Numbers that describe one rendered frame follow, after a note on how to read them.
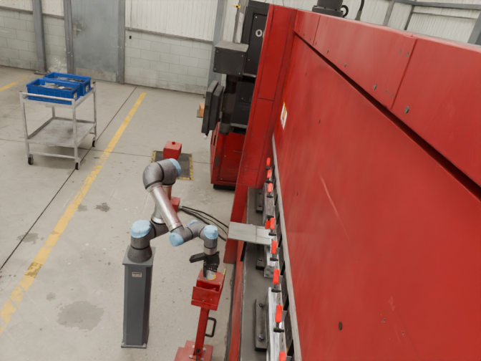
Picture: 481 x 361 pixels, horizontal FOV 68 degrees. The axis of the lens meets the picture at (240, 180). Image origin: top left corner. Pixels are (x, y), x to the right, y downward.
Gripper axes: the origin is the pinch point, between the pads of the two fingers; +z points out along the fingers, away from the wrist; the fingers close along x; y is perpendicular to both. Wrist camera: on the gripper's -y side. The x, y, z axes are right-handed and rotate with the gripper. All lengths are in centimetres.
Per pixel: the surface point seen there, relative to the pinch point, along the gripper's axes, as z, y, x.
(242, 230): -14.8, 16.0, 32.6
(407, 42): -140, 54, -84
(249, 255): -1.5, 22.6, 25.4
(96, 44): -40, -411, 651
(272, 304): -9.2, 39.4, -21.2
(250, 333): -0.4, 30.3, -33.4
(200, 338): 53, -2, 2
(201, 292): 6.4, -1.0, -5.0
